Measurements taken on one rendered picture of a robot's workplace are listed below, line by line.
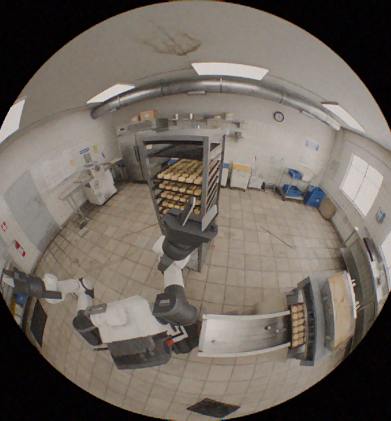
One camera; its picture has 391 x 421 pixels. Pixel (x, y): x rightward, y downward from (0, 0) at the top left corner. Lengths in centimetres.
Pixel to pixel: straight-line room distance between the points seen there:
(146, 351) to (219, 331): 66
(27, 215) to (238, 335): 454
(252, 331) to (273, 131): 429
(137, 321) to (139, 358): 15
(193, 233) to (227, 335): 94
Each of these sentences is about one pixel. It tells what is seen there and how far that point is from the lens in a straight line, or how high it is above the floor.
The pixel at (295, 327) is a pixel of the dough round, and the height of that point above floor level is 90.
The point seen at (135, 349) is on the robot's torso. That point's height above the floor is 141.
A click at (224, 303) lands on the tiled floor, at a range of 195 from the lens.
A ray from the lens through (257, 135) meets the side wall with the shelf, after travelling 410.
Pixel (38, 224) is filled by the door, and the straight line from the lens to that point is 437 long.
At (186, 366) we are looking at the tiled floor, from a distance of 202.
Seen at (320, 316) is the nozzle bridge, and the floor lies 118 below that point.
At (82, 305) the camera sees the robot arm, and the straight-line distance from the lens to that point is 76.
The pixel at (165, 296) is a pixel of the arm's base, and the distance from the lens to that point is 51.
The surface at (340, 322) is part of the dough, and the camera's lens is 111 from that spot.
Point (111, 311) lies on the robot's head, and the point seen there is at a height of 152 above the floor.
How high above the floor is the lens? 189
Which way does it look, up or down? 41 degrees down
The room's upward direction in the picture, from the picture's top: straight up
